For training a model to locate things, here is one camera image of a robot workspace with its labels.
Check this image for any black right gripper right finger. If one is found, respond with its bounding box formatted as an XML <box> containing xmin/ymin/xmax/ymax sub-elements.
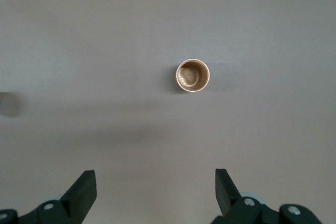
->
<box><xmin>209</xmin><ymin>168</ymin><xmax>322</xmax><ymax>224</ymax></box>

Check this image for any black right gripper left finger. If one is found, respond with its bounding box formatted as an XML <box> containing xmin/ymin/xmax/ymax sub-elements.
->
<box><xmin>0</xmin><ymin>170</ymin><xmax>98</xmax><ymax>224</ymax></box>

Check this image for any brown wooden cup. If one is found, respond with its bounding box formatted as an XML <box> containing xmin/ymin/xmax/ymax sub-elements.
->
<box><xmin>174</xmin><ymin>58</ymin><xmax>211</xmax><ymax>93</ymax></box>

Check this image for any brown paper table cover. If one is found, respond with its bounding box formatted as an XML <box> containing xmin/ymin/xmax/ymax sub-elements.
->
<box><xmin>0</xmin><ymin>0</ymin><xmax>336</xmax><ymax>224</ymax></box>

